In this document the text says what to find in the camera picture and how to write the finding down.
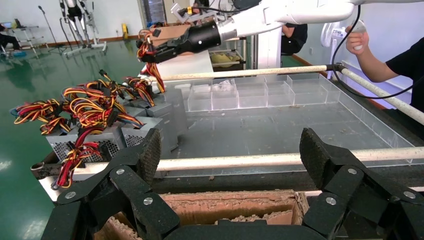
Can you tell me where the white column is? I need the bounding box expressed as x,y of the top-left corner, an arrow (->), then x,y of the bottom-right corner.
255,27 -> 283,71

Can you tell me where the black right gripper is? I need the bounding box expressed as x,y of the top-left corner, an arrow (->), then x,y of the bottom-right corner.
142,20 -> 222,65

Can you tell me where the clear acrylic divider tray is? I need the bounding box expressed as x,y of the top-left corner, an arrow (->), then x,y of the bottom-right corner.
175,73 -> 416,167

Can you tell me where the operator black shirt torso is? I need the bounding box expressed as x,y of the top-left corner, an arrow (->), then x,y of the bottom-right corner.
385,35 -> 424,114

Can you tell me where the white handheld controller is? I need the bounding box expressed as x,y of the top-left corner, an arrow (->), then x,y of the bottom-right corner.
347,19 -> 368,52

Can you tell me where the divided brown cardboard box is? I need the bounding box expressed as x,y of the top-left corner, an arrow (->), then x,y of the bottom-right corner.
94,189 -> 311,240

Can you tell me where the legged robot on stand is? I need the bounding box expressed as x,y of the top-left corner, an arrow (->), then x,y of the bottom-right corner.
58,0 -> 109,58

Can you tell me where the white folding table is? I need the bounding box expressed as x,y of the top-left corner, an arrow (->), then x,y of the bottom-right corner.
5,22 -> 40,60

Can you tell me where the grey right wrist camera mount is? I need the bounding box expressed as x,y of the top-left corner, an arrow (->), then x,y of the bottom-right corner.
170,1 -> 217,25

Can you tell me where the seated person in black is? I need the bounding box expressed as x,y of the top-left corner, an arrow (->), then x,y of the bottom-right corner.
280,22 -> 309,57
0,24 -> 21,51

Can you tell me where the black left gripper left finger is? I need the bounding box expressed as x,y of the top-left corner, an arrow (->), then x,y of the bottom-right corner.
41,128 -> 182,240

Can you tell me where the operator hand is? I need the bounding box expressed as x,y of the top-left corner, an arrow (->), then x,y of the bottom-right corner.
344,25 -> 371,53

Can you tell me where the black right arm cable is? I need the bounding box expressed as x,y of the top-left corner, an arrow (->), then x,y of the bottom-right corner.
331,3 -> 424,100

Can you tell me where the dark glass cabinet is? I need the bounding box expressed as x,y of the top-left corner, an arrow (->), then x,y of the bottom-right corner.
141,0 -> 167,28

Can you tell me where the operator forearm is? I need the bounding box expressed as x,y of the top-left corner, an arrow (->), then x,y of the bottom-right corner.
356,45 -> 399,84

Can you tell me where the grey power supply with wires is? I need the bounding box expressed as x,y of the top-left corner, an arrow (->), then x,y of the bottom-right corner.
124,105 -> 149,119
54,124 -> 126,192
124,76 -> 175,134
10,98 -> 81,163
62,78 -> 164,151
136,27 -> 189,151

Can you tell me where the white pedestal fan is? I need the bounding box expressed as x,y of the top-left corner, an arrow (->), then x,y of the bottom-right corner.
319,20 -> 349,48

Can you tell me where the shelf with yellow items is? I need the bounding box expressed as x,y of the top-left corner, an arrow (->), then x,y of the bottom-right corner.
209,48 -> 248,73

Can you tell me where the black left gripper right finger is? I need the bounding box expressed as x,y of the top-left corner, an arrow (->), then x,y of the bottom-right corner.
299,127 -> 424,240

